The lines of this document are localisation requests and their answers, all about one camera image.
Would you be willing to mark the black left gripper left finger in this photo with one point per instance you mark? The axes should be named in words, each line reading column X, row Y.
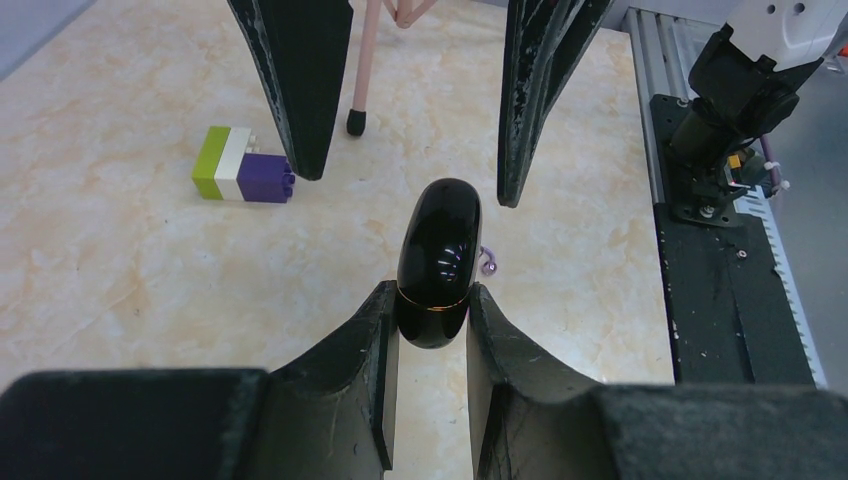
column 331, row 412

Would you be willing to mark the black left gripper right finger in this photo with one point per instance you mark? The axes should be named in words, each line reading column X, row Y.
column 532, row 416

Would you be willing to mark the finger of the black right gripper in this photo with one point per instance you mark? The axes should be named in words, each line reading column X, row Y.
column 299, row 48
column 544, row 42

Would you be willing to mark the glossy black charging case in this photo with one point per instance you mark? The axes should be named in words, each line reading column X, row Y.
column 437, row 263

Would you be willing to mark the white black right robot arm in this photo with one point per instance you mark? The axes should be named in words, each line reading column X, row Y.
column 746, row 82

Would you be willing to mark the pink music stand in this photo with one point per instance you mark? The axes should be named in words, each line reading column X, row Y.
column 404, row 13

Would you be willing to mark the green white purple toy block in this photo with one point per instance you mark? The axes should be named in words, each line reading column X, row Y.
column 229, row 167

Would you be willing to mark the purple earbud far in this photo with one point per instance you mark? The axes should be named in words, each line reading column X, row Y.
column 488, row 264

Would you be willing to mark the aluminium frame rail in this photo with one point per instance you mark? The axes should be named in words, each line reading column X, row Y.
column 664, row 59

